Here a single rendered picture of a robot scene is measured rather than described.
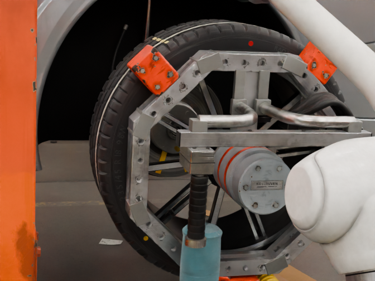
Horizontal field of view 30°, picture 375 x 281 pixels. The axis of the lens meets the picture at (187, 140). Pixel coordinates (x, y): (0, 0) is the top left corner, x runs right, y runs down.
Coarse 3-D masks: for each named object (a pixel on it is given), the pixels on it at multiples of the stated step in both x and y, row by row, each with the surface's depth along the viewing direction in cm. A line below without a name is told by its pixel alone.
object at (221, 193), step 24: (288, 96) 188; (168, 168) 171; (216, 192) 177; (168, 216) 174; (216, 216) 177; (240, 216) 197; (264, 216) 191; (288, 216) 183; (240, 240) 183; (264, 240) 180
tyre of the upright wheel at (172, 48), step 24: (192, 24) 177; (216, 24) 170; (240, 24) 167; (168, 48) 163; (192, 48) 163; (216, 48) 165; (240, 48) 166; (264, 48) 168; (288, 48) 169; (120, 72) 173; (120, 96) 162; (144, 96) 163; (336, 96) 175; (96, 120) 176; (120, 120) 163; (120, 144) 164; (120, 168) 165; (120, 192) 167; (120, 216) 168; (144, 240) 171; (168, 264) 174
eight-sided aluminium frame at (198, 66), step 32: (192, 64) 156; (224, 64) 159; (256, 64) 159; (288, 64) 161; (160, 96) 155; (128, 128) 160; (128, 160) 161; (128, 192) 163; (160, 224) 162; (224, 256) 173; (256, 256) 175; (288, 256) 174
